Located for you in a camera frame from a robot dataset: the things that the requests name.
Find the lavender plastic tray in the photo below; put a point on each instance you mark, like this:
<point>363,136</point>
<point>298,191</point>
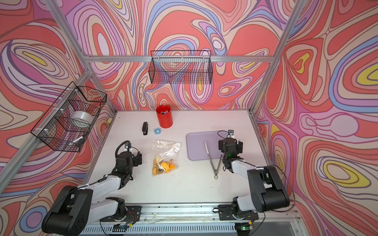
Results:
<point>201,143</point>

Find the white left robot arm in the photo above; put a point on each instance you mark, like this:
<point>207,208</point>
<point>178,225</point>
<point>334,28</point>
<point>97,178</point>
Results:
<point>77,207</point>

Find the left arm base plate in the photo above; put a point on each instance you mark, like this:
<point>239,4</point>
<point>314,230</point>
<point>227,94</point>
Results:
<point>132,214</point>

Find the aluminium corner frame post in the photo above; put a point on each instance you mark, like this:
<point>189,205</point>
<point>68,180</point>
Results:
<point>293,19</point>

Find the metal tongs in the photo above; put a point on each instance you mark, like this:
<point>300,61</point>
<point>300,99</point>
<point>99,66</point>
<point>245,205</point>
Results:
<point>215,170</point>

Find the small blue tape roll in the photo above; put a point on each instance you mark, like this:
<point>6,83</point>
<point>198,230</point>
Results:
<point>157,131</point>

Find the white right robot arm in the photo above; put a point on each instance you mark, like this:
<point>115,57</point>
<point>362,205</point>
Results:
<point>267,191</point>

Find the red cup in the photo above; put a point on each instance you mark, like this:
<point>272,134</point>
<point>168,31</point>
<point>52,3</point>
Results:
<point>164,116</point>

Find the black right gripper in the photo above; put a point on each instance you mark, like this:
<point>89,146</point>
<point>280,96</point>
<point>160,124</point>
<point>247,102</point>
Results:
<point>239,147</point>

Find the black wire basket on wall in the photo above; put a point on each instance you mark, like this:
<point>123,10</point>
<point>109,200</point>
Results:
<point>56,131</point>
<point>181,67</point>

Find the black wire basket on left wall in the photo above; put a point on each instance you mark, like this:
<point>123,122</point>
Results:
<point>56,131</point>

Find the black object near left wall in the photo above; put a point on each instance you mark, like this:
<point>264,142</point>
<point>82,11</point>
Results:
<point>145,128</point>

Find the clear resealable bag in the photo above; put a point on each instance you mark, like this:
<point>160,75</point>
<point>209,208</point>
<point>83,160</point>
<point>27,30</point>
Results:
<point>165,154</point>

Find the black wire basket on back wall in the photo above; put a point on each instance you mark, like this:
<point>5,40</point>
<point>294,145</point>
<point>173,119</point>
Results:
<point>181,67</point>

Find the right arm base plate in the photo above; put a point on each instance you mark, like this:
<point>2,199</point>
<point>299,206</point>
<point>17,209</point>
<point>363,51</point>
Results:
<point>232,212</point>

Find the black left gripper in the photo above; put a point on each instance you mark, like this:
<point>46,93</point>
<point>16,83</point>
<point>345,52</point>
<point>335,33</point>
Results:
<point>137,160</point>

